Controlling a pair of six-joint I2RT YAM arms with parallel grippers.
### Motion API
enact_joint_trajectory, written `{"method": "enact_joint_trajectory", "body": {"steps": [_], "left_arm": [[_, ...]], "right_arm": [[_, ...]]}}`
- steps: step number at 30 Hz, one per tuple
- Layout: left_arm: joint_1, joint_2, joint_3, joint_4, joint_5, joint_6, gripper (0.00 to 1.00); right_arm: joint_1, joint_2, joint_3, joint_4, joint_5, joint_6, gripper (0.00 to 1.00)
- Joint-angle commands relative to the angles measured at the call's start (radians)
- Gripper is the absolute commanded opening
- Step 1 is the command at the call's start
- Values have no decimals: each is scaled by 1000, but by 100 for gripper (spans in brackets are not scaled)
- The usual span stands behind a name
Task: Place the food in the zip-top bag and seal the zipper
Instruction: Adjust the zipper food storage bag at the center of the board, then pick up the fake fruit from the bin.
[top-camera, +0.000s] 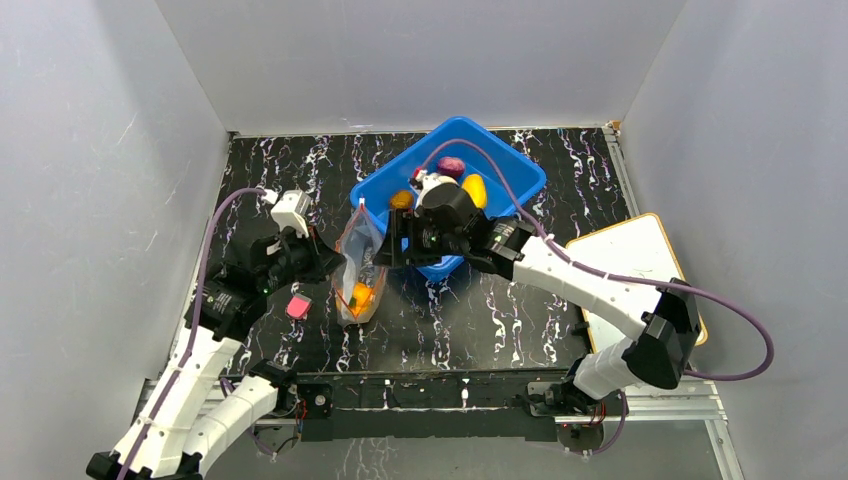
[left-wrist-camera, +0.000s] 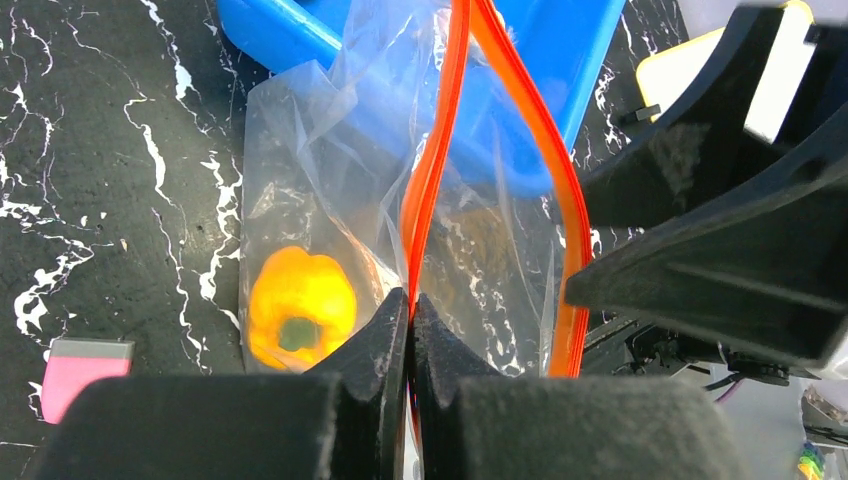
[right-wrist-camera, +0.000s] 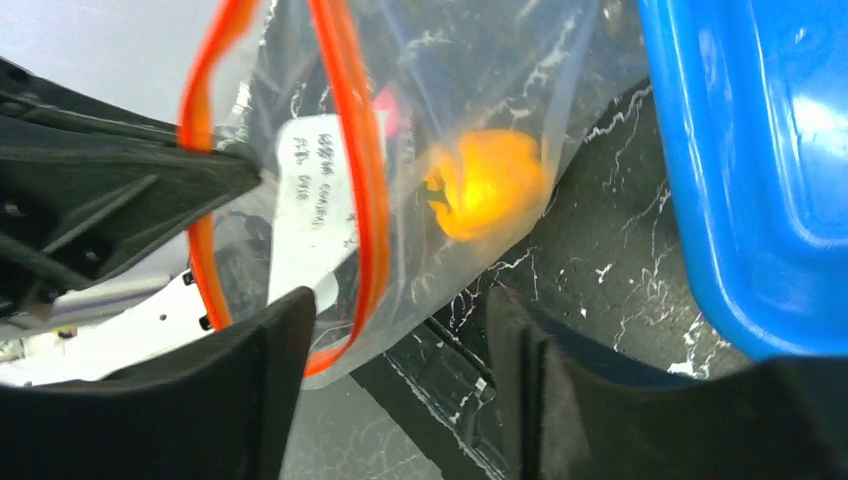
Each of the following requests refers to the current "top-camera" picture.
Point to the clear zip top bag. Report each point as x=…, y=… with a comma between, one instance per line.
x=359, y=243

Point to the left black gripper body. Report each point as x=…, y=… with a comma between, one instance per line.
x=294, y=263

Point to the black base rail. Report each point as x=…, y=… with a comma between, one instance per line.
x=533, y=404

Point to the orange bell pepper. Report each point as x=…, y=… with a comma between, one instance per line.
x=359, y=305

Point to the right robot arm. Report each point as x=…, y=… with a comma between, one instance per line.
x=658, y=339

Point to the brown potato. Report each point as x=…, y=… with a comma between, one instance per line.
x=402, y=199

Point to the yellow mango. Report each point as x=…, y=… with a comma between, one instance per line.
x=474, y=186

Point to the pink eraser block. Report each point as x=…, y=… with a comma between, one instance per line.
x=298, y=307

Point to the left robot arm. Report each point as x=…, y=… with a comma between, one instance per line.
x=171, y=438

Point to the purple onion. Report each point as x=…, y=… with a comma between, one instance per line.
x=452, y=167

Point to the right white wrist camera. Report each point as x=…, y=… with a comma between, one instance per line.
x=422, y=182

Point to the blue plastic bin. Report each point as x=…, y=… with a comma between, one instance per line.
x=510, y=178

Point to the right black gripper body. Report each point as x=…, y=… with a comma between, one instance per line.
x=401, y=238

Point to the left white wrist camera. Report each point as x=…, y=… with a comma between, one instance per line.
x=289, y=210

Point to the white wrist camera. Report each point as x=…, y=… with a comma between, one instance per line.
x=422, y=182
x=289, y=210

